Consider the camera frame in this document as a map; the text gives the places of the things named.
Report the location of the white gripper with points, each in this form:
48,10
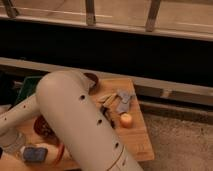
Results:
12,141

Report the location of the blue sponge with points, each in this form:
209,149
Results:
35,154

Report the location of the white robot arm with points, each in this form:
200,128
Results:
62,98

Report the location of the red bowl with beans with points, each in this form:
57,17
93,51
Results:
42,128

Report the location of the red chili pepper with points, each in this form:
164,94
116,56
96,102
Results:
60,153

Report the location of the green plastic tray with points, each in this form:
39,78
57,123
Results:
28,88

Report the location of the brown bowl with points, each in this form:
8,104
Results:
93,80

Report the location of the black brush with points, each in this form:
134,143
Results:
104,111

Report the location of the wooden spoon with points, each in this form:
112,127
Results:
103,98

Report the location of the wooden spatula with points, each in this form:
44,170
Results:
109,101

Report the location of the orange apple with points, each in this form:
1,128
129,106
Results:
126,120

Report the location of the grey cloth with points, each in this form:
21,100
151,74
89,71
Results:
124,104

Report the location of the black handled knife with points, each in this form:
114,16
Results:
112,123

